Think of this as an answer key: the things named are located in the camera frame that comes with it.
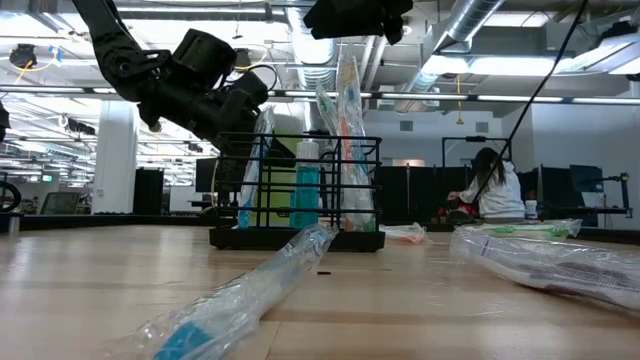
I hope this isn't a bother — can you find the white pillar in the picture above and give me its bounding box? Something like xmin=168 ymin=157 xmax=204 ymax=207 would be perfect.
xmin=91 ymin=99 xmax=139 ymax=216

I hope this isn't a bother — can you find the black monitor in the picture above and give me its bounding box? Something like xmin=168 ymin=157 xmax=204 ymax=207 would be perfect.
xmin=194 ymin=157 xmax=224 ymax=194

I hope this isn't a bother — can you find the green wipes canister white lid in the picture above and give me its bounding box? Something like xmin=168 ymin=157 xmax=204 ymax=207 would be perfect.
xmin=249 ymin=113 xmax=305 ymax=229

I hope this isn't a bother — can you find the dark desk monitor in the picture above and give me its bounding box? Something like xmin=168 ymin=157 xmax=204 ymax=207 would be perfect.
xmin=569 ymin=164 xmax=605 ymax=194

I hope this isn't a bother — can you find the blue mouthwash bottle white cap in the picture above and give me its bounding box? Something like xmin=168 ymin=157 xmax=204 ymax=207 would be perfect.
xmin=292 ymin=138 xmax=321 ymax=230

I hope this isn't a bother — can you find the small orange wrapped item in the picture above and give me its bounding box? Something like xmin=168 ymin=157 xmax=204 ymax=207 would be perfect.
xmin=378 ymin=222 xmax=432 ymax=246

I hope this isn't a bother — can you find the silver ventilation duct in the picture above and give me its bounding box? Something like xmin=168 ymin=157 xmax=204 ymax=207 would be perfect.
xmin=285 ymin=7 xmax=342 ymax=91

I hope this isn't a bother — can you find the black wire caddy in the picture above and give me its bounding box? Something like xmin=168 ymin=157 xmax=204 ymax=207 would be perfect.
xmin=208 ymin=130 xmax=387 ymax=253

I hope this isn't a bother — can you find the black cabinet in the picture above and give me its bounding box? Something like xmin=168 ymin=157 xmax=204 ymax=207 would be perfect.
xmin=132 ymin=168 xmax=165 ymax=216

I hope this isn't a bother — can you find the long black right arm cable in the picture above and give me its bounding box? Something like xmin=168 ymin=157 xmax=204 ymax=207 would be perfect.
xmin=471 ymin=0 xmax=589 ymax=205

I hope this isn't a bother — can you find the black frame stand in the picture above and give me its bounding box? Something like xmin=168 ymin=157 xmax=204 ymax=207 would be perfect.
xmin=441 ymin=135 xmax=514 ymax=174

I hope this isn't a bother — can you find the black camera arm stand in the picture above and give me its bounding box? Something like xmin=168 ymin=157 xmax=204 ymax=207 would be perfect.
xmin=579 ymin=172 xmax=634 ymax=220

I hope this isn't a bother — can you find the orange toothbrush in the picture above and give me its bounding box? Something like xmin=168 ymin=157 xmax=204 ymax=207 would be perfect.
xmin=335 ymin=43 xmax=376 ymax=234

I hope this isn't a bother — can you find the blue toothbrush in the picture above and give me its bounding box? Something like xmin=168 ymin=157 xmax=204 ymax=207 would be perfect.
xmin=107 ymin=222 xmax=340 ymax=360
xmin=237 ymin=105 xmax=277 ymax=230

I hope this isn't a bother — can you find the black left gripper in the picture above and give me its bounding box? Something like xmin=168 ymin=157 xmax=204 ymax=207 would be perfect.
xmin=139 ymin=72 xmax=297 ymax=201

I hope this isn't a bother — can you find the purple toothbrush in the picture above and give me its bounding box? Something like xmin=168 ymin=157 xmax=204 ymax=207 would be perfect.
xmin=448 ymin=228 xmax=640 ymax=317

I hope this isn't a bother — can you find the black aluminium table frame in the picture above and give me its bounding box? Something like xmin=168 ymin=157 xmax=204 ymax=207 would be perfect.
xmin=0 ymin=212 xmax=640 ymax=247

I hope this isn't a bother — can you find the green toothbrush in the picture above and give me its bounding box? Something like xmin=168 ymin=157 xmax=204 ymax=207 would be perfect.
xmin=462 ymin=218 xmax=584 ymax=242
xmin=314 ymin=78 xmax=351 ymax=151

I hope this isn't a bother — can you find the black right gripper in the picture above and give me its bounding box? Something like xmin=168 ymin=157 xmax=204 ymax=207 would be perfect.
xmin=304 ymin=0 xmax=415 ymax=45

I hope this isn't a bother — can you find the person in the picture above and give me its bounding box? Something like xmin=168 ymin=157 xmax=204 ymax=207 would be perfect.
xmin=447 ymin=147 xmax=526 ymax=224

